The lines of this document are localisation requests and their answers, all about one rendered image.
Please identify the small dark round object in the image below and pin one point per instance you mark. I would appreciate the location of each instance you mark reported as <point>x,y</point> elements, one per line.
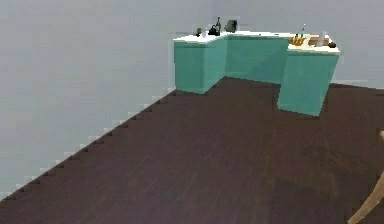
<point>331,44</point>

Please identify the brown wooden cutting board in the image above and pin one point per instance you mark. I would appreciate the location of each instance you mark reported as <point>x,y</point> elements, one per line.
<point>314,40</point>

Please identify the pale grey cup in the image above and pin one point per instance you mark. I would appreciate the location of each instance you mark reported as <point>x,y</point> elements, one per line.
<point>320,39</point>

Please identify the small brown round vessel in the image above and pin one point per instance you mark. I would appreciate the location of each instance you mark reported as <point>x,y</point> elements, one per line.
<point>199,31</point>

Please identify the grey round pot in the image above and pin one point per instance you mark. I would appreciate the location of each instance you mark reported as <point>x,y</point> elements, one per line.
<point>230,26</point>

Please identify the teal kitchen counter white top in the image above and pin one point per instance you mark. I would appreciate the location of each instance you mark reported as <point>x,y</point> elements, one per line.
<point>253,56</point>

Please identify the orange yellow food pile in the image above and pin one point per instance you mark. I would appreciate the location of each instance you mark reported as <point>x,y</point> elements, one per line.
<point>297,40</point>

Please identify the tan wooden chair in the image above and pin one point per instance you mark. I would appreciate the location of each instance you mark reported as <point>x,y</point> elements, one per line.
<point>370,196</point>

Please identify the black kettle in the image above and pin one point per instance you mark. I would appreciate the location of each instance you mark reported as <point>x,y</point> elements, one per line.
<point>213,30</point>

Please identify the dark glass bottle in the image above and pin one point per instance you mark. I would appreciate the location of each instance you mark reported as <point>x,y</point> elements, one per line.
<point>218,24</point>

